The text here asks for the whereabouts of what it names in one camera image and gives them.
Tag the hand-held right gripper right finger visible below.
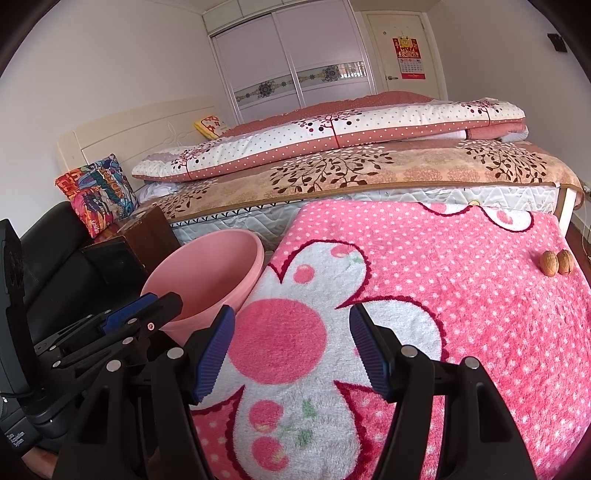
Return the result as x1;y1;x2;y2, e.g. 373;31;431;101
348;303;539;480

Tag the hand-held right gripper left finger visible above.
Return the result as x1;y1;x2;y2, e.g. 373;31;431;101
53;305;236;480

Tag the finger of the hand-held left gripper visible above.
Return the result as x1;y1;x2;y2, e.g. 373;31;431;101
34;292;160;356
51;292;184;370

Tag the pink plastic bucket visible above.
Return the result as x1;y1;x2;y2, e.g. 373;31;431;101
140;229;265;344

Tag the brown wooden box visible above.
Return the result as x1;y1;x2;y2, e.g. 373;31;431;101
79;205;182;289

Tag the pink polka-dot blanket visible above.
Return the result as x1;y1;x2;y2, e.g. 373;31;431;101
189;199;591;480

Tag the colourful printed cushion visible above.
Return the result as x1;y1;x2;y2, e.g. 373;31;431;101
55;154;139;239

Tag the brown leaf-print blanket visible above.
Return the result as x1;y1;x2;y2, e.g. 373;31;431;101
145;138;585;222

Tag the cream bed headboard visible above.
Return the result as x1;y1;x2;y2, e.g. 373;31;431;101
56;95;222;174

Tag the yellow flowered pillow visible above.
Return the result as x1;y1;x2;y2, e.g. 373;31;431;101
194;116;229;139

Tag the white pink polka-dot quilt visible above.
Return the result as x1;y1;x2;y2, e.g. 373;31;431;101
131;91;528;182

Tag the white sliding-door wardrobe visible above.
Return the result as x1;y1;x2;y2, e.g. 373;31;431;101
203;0;377;125

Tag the cream door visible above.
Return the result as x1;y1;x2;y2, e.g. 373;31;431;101
360;10;446;100

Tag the white bed frame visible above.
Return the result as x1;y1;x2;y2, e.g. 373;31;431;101
556;182;585;232

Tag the red wall calendar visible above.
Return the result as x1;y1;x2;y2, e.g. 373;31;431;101
392;38;424;79

